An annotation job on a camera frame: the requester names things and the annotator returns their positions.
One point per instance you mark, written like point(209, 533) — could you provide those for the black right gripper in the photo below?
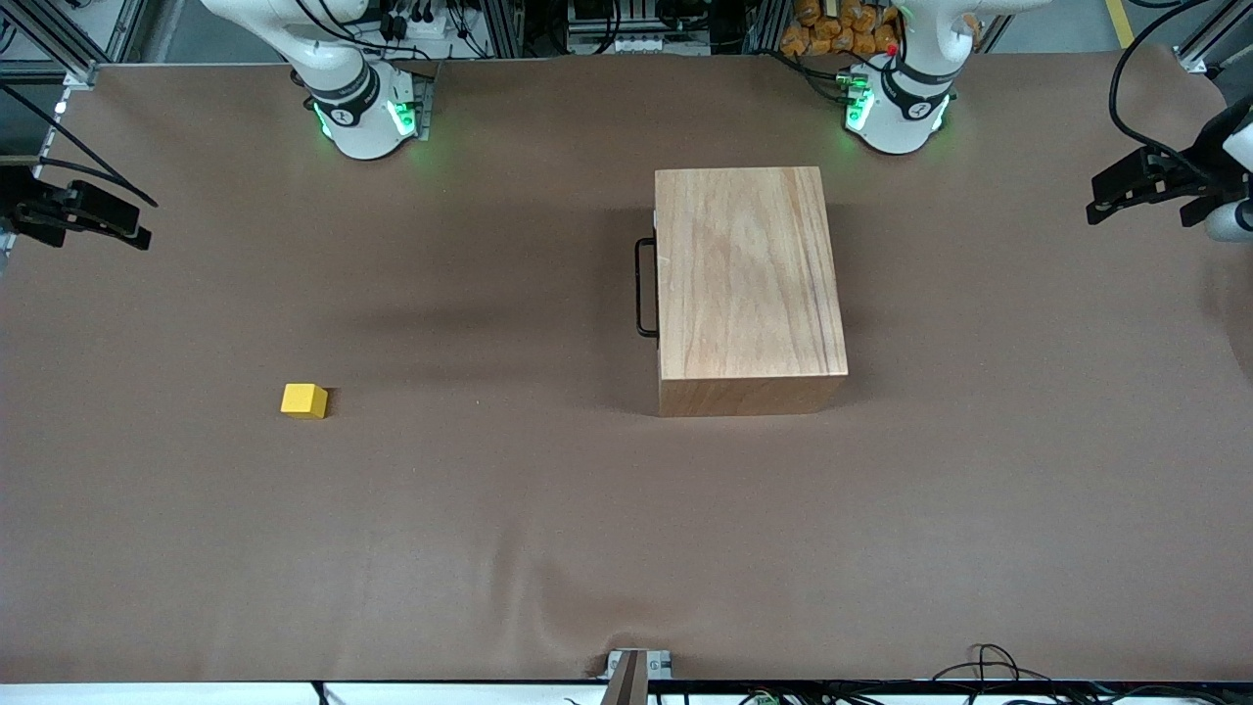
point(29, 210)

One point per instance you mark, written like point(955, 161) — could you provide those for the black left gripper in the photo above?
point(1196, 180)

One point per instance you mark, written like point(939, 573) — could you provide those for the yellow cube block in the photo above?
point(303, 399)

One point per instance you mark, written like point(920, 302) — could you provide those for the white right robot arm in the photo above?
point(357, 127)

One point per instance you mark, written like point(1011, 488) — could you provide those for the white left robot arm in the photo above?
point(905, 127)

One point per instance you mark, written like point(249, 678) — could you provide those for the wooden drawer cabinet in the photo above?
point(749, 284)

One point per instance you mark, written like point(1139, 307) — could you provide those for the black plugs and sockets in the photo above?
point(411, 22)

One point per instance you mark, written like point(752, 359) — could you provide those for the orange bagged items pile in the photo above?
point(832, 29)

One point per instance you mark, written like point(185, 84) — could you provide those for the white power strip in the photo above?
point(622, 45)

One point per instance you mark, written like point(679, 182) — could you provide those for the brown table cloth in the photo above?
point(626, 539)

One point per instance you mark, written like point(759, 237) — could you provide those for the aluminium frame profile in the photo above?
point(59, 49)
point(1199, 49)

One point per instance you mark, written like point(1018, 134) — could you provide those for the metal table clamp bracket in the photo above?
point(636, 666)

